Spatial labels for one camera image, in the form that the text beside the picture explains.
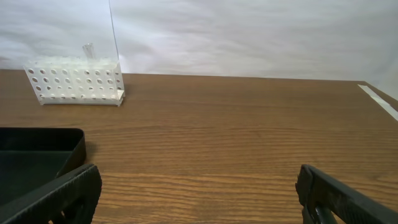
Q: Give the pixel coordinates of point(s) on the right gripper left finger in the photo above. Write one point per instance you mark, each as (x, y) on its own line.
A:
(62, 196)

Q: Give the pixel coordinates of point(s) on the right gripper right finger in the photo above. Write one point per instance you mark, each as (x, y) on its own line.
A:
(342, 202)

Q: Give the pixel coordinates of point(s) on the black tray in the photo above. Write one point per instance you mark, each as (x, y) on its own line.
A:
(28, 165)

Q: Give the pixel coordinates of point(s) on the white test tube rack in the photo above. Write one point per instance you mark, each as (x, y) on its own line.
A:
(77, 82)

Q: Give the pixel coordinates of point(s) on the clear test tube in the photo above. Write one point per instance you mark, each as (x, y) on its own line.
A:
(89, 52)

